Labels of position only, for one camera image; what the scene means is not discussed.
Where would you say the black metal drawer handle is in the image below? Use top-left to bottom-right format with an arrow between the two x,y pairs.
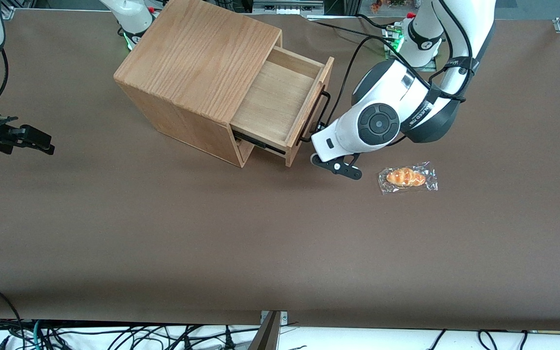
298,91 -> 332,144

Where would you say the wooden drawer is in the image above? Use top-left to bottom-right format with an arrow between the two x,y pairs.
230,46 -> 335,167

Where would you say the wooden drawer cabinet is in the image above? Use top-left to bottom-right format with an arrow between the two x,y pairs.
113,0 -> 283,168

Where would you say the bread roll in clear wrapper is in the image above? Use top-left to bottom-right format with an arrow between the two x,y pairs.
378,161 -> 439,196

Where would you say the brown table cover sheet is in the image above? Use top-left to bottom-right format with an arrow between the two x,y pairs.
0,9 -> 560,332

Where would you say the small metal table bracket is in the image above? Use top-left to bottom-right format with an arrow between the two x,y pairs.
260,310 -> 289,325

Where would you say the dark brown post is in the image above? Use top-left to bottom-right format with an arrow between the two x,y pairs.
247,311 -> 281,350

